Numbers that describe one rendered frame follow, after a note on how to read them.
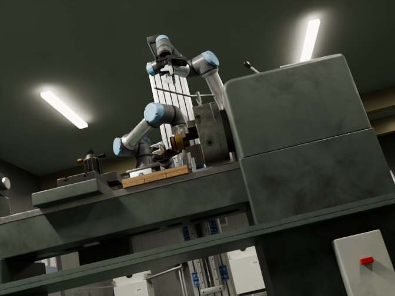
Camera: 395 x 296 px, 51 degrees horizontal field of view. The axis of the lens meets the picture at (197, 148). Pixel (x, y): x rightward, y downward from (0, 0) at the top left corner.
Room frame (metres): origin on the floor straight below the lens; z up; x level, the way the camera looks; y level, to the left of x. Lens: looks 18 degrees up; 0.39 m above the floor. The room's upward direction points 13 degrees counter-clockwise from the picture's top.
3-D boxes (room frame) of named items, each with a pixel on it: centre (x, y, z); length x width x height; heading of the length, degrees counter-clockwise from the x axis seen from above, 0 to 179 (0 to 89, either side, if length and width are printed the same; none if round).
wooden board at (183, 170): (1.95, 0.21, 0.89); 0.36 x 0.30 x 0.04; 179
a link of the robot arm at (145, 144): (2.59, 0.36, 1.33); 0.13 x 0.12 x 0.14; 133
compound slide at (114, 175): (2.04, 0.53, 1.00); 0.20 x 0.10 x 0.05; 89
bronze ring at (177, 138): (1.95, 0.08, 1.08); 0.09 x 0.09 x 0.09; 89
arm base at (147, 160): (2.59, 0.36, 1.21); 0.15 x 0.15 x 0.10
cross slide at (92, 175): (1.97, 0.56, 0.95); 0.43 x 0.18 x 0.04; 179
